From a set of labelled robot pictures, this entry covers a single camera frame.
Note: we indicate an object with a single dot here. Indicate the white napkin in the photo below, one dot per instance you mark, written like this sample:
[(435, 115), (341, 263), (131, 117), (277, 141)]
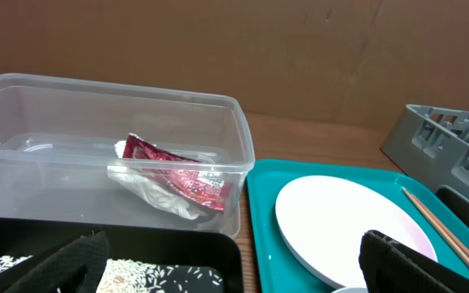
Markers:
[(154, 193)]

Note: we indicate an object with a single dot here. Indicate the teal plastic tray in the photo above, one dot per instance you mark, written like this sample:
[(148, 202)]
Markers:
[(280, 271)]

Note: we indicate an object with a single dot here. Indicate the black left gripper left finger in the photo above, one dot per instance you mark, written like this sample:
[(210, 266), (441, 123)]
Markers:
[(75, 265)]

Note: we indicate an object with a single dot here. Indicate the pink plate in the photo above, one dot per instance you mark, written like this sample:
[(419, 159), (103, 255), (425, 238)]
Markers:
[(322, 220)]

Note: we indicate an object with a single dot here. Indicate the clear plastic bin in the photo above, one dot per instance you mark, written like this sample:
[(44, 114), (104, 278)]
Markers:
[(59, 135)]

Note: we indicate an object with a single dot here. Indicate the pile of rice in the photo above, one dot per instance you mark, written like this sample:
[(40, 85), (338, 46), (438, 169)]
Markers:
[(135, 276)]

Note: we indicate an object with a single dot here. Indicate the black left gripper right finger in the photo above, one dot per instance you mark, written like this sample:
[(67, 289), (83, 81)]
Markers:
[(391, 267)]

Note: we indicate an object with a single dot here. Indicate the grey bowl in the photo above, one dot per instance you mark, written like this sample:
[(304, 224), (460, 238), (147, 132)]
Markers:
[(351, 290)]

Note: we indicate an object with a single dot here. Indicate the black tray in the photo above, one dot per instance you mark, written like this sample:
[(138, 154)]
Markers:
[(147, 245)]

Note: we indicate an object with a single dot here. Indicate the red snack wrapper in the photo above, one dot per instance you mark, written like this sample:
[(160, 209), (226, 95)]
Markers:
[(206, 189)]

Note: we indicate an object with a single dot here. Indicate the grey dishwasher rack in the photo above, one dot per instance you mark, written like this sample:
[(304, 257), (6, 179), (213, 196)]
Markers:
[(431, 145)]

